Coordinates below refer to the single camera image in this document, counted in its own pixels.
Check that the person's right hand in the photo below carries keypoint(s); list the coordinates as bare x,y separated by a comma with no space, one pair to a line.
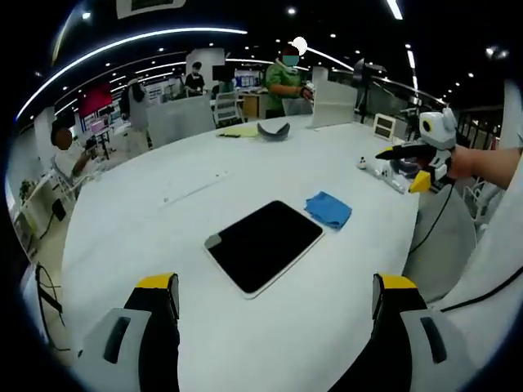
461,163

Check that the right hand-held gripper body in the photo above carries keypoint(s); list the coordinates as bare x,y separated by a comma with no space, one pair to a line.
439,130

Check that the black tripod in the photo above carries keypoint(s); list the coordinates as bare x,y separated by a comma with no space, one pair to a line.
363,81

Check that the potted plant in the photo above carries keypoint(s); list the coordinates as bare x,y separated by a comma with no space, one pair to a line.
26,188

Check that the white partition panel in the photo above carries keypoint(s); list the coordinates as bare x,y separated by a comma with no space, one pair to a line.
333,102

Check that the white mesh chair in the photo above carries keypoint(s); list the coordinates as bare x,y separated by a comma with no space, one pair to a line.
229,106

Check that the yellow cloth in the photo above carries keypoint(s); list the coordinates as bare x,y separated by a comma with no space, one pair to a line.
237,132

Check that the grey office chair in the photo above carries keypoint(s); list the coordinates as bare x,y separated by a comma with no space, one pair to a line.
441,237

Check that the red wall screen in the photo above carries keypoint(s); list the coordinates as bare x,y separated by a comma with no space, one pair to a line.
96,98

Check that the grey curved headset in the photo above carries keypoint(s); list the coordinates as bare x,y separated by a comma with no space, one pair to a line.
273,134

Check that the white device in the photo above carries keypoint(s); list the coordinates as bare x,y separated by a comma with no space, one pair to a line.
390,177

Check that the hanging ceiling sign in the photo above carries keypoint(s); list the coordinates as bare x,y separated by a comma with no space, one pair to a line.
149,7

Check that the white drawer cabinet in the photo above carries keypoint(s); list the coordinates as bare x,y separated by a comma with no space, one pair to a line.
384,126

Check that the person's white shirt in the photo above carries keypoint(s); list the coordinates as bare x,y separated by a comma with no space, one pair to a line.
494,261

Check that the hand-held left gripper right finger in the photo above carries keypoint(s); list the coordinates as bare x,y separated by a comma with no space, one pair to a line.
412,359

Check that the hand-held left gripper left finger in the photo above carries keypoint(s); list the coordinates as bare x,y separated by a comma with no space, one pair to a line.
94,367

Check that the blue cleaning cloth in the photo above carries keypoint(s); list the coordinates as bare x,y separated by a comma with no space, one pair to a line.
329,210

